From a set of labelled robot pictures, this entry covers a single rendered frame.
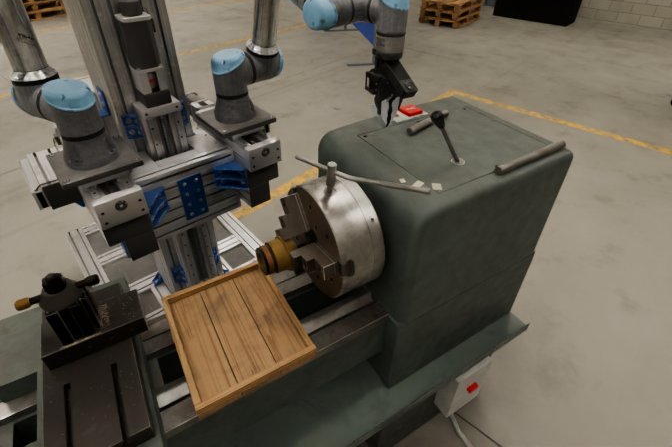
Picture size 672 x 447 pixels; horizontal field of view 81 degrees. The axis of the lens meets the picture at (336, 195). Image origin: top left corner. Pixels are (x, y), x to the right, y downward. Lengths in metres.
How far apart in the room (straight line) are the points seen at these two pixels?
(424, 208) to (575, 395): 1.57
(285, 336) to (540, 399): 1.43
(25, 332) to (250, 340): 0.56
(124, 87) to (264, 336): 0.94
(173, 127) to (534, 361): 1.97
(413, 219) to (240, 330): 0.55
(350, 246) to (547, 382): 1.56
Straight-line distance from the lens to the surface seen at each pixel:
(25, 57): 1.42
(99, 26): 1.50
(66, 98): 1.31
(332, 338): 1.12
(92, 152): 1.36
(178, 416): 1.08
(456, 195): 0.97
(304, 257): 0.97
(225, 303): 1.20
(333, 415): 1.38
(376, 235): 0.96
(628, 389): 2.47
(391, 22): 1.06
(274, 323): 1.13
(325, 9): 1.01
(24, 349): 1.27
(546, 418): 2.19
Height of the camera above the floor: 1.79
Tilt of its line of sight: 36 degrees down
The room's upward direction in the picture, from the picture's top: 1 degrees clockwise
